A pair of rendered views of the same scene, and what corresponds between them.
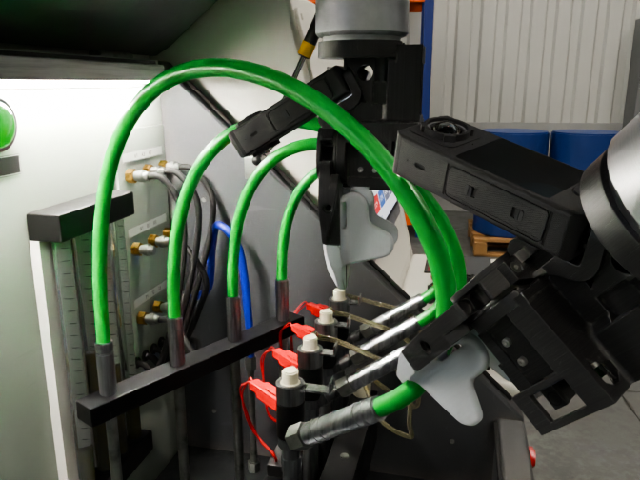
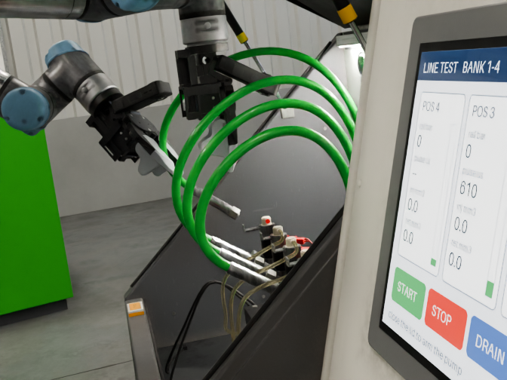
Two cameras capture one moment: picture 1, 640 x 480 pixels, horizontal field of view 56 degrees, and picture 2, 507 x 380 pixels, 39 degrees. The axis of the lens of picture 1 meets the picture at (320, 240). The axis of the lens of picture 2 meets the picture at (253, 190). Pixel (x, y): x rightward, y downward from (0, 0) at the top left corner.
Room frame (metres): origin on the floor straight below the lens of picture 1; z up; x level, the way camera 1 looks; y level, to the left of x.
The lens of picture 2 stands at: (1.62, -0.49, 1.43)
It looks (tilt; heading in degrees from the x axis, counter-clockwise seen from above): 11 degrees down; 155
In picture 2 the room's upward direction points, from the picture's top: 7 degrees counter-clockwise
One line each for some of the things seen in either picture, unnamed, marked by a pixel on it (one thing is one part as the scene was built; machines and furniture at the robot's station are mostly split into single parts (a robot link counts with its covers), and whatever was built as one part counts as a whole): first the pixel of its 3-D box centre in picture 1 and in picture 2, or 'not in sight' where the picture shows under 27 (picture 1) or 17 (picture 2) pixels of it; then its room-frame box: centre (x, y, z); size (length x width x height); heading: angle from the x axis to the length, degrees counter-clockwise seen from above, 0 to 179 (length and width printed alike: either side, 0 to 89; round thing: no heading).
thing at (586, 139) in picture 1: (544, 190); not in sight; (5.21, -1.96, 0.51); 1.20 x 0.85 x 1.02; 81
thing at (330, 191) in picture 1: (333, 191); not in sight; (0.50, -0.01, 1.33); 0.05 x 0.02 x 0.09; 167
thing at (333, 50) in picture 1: (369, 117); (206, 82); (0.52, -0.04, 1.39); 0.09 x 0.08 x 0.12; 77
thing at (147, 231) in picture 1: (157, 238); not in sight; (0.83, 0.23, 1.21); 0.13 x 0.03 x 0.31; 167
